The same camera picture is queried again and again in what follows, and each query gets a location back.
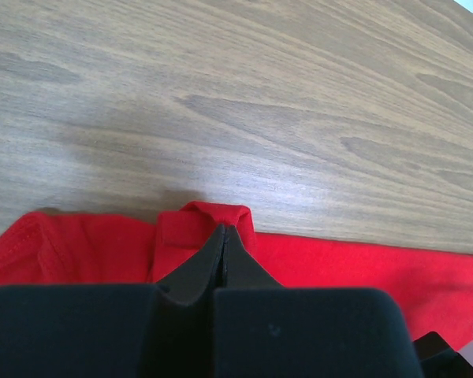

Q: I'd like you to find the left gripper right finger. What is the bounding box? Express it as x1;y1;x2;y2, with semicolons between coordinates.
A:
214;227;423;377

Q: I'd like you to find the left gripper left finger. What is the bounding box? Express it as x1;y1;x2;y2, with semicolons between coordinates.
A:
0;226;225;377

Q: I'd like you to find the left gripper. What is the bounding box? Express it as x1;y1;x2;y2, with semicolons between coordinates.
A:
414;332;473;378

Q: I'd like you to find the bright red t shirt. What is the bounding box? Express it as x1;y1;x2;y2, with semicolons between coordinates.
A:
0;202;473;348

